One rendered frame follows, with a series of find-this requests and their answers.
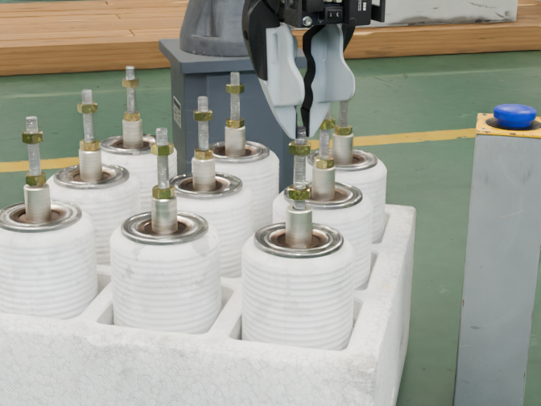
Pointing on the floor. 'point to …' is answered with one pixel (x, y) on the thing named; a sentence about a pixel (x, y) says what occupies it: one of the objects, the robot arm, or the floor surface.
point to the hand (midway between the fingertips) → (297, 118)
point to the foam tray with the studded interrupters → (216, 350)
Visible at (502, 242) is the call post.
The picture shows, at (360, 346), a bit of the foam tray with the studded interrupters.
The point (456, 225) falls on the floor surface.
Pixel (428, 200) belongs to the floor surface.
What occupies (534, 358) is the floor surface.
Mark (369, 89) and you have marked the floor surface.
